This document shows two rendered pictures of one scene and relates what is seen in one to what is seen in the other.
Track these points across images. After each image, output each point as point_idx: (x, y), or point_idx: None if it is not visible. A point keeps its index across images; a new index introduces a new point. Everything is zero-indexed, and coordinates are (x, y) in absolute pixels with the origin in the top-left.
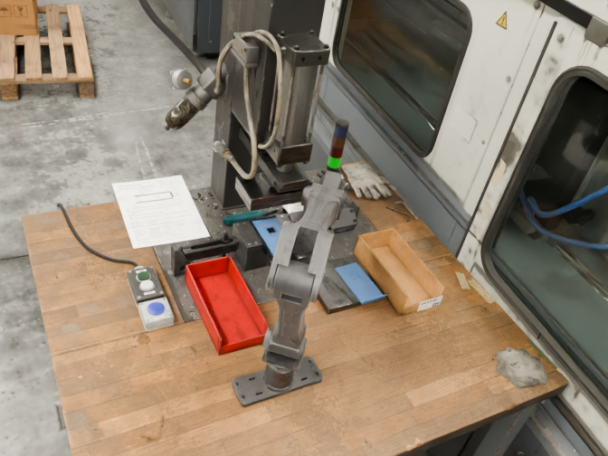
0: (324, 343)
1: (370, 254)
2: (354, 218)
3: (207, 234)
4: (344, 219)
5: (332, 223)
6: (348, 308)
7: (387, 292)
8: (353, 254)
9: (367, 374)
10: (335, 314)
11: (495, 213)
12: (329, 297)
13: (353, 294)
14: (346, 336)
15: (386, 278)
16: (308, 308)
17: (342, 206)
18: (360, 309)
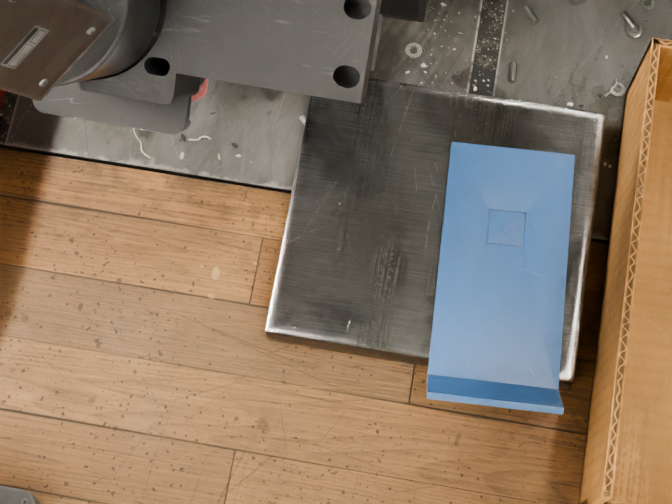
0: (148, 462)
1: (634, 166)
2: (349, 61)
3: None
4: (279, 43)
5: (59, 84)
6: (375, 356)
7: (597, 377)
8: (621, 98)
9: None
10: (300, 353)
11: None
12: (317, 272)
13: (429, 310)
14: (261, 477)
15: (614, 326)
16: (215, 272)
17: (40, 37)
18: (425, 387)
